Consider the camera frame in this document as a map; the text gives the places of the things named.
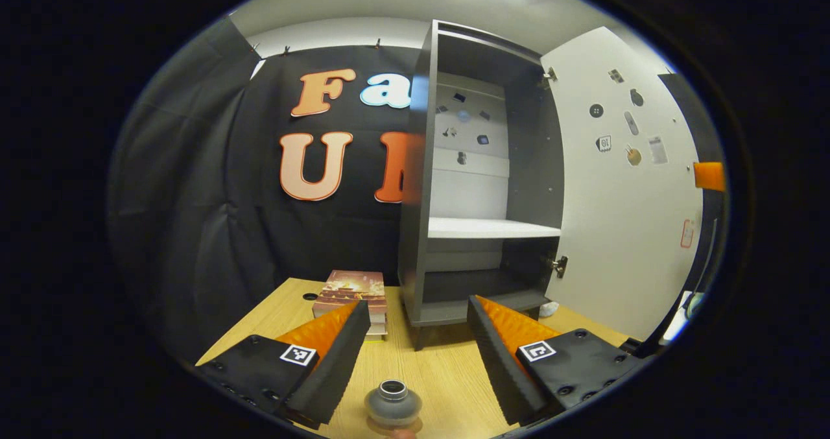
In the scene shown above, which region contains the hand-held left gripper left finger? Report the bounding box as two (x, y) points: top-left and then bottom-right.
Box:
(195, 300), (372, 430)

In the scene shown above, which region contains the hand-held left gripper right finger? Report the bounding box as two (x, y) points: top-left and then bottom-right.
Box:
(467, 295), (639, 427)

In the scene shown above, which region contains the silver bottle red label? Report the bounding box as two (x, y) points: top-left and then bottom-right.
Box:
(364, 379), (423, 429)

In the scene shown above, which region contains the grey cabinet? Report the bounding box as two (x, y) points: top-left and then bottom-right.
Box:
(397, 19), (571, 352)

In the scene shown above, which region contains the white cabinet shelf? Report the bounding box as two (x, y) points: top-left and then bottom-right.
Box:
(428, 217), (562, 240)

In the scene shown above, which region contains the pale paged book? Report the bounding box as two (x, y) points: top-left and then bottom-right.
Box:
(313, 300), (388, 336)

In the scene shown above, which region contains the brown cover book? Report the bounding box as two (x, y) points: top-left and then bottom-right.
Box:
(314, 270), (388, 310)

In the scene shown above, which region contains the pale teal object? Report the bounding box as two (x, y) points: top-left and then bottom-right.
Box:
(661, 290), (706, 344)

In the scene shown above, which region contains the black backdrop cloth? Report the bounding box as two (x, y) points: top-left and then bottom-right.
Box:
(107, 14), (727, 362)

